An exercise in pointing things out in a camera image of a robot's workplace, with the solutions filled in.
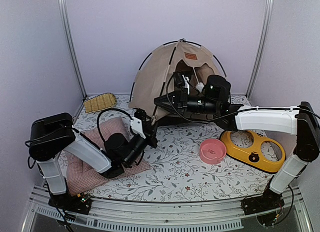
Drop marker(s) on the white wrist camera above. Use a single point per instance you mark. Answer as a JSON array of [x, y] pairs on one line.
[[181, 81], [137, 127]]

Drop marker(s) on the pink checkered cushion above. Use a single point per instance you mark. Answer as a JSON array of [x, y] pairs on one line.
[[81, 176]]

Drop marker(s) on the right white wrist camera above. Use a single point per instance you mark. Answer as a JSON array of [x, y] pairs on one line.
[[181, 81]]

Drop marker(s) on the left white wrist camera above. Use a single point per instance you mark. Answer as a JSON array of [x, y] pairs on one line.
[[137, 127]]

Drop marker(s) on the pink pet bowl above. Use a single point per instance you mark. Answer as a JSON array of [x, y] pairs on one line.
[[212, 151]]

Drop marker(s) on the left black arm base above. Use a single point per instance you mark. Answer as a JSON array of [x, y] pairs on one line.
[[66, 202]]

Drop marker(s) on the beige fabric pet tent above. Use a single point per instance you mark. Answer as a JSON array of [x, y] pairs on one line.
[[169, 87]]

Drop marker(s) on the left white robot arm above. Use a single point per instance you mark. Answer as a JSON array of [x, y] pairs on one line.
[[51, 135]]

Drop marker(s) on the woven scratcher tray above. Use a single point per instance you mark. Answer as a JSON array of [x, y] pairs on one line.
[[100, 102]]

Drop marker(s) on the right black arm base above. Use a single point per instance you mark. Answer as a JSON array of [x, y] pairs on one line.
[[265, 202]]

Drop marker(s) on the yellow double bowl stand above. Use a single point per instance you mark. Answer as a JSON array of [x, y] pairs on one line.
[[255, 150]]

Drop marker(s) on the aluminium frame post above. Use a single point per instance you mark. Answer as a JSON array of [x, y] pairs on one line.
[[67, 30], [261, 45]]

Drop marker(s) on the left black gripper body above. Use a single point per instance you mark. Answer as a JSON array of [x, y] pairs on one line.
[[133, 157]]

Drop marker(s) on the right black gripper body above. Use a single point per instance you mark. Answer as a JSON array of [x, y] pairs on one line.
[[185, 104]]

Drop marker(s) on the left aluminium frame post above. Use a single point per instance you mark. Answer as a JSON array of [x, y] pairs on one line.
[[67, 30]]

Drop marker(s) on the black tent pole one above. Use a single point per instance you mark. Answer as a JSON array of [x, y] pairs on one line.
[[155, 112]]

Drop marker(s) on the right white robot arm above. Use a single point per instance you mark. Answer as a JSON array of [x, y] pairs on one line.
[[299, 120]]

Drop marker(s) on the white pompom toy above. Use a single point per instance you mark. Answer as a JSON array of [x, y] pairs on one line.
[[200, 86]]

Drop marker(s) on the right aluminium frame post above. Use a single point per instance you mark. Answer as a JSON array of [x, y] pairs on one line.
[[261, 45]]

